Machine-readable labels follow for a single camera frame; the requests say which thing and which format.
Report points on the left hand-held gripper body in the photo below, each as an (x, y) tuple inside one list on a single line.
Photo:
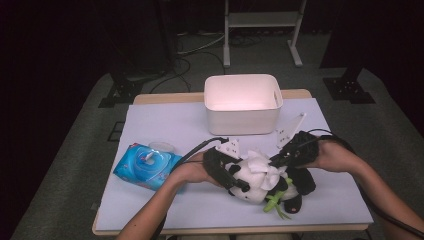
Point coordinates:
[(213, 166)]

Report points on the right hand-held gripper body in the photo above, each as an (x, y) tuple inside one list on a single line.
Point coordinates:
[(303, 150)]

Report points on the panda plush toy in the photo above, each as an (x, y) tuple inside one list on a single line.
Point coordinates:
[(250, 186)]

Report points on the white wet wipe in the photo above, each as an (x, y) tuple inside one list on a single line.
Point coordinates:
[(266, 173)]

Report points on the white plastic storage bin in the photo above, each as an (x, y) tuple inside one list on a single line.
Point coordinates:
[(243, 96)]

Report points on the blue wet wipes packet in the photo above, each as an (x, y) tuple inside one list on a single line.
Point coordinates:
[(140, 166)]

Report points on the person's left hand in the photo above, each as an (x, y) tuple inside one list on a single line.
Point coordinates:
[(191, 170)]

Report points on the person's right hand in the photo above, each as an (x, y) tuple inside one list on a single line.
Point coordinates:
[(336, 158)]

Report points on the pale lilac table mat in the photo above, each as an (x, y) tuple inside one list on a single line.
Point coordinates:
[(166, 116)]

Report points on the black metal stand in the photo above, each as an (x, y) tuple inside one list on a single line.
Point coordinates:
[(123, 93), (350, 90)]

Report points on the white metal stand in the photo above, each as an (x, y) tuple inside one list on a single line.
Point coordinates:
[(263, 19)]

